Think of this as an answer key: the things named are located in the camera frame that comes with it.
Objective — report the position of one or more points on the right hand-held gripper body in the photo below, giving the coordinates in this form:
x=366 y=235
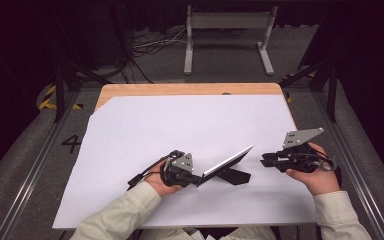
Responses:
x=298 y=161

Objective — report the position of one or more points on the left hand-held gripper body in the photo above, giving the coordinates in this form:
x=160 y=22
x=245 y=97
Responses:
x=178 y=170

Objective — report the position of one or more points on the black photo frame with stand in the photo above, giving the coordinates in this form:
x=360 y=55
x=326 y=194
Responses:
x=233 y=175

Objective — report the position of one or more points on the person's left hand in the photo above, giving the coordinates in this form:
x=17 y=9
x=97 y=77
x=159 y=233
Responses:
x=158 y=185

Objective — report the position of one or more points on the person's right hand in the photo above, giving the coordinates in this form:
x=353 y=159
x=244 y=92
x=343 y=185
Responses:
x=320 y=181

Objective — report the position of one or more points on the large white paper sheet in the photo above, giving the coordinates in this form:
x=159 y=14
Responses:
x=166 y=120

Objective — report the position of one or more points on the yellow black hazard tape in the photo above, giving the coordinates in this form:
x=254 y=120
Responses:
x=289 y=98
x=48 y=95

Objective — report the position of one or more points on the black metal stand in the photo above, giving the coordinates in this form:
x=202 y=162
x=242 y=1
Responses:
x=59 y=90
x=331 y=93

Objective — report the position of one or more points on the grey metal floor stand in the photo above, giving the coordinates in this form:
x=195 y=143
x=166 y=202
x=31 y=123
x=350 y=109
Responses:
x=228 y=20

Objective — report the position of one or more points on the aluminium floor rail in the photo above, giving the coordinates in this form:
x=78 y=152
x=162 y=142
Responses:
x=30 y=180
x=356 y=160

